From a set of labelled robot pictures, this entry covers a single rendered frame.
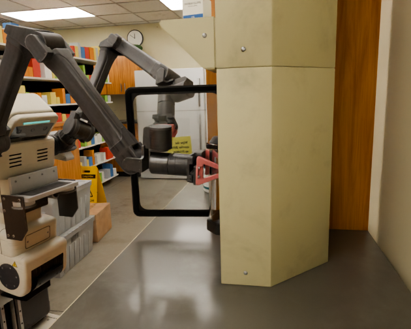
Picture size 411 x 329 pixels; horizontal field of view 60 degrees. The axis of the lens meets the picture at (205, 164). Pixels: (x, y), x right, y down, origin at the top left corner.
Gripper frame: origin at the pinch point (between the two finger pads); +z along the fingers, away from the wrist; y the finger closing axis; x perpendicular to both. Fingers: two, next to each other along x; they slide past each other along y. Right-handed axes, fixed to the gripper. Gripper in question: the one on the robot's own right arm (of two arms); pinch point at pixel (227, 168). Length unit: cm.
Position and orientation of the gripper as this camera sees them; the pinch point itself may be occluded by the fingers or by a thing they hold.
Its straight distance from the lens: 89.4
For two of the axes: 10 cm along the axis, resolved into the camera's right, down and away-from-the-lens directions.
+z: 9.8, 0.7, -1.7
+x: -0.3, 9.8, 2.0
